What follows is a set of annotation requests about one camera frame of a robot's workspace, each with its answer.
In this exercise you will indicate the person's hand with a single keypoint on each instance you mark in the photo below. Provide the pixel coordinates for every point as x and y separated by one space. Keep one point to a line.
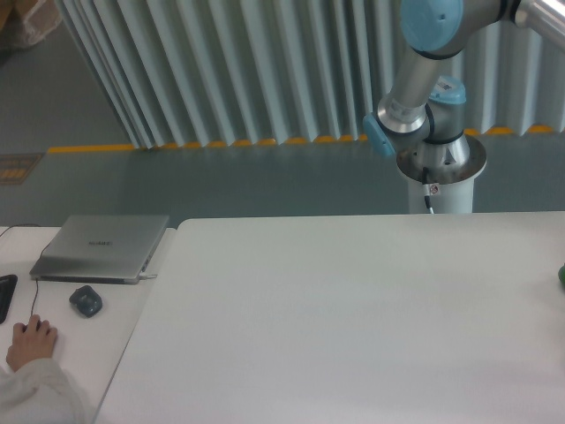
28 345

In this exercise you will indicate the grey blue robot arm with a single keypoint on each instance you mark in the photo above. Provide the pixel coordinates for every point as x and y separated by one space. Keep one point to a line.
424 66

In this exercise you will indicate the white sleeved forearm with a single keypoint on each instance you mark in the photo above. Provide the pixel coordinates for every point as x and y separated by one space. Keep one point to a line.
39 392

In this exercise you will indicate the black keyboard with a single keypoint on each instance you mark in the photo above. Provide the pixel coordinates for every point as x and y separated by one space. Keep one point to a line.
8 284

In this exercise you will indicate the silver closed laptop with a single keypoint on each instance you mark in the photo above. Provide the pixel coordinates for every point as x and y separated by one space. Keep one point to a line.
104 249

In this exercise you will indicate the white folding partition screen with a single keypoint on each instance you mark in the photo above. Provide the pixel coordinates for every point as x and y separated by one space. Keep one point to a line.
207 71

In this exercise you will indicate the green object at edge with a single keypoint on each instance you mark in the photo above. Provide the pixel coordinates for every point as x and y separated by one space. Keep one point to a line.
561 275

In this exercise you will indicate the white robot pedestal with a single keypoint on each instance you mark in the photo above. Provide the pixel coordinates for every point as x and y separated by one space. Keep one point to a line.
440 177

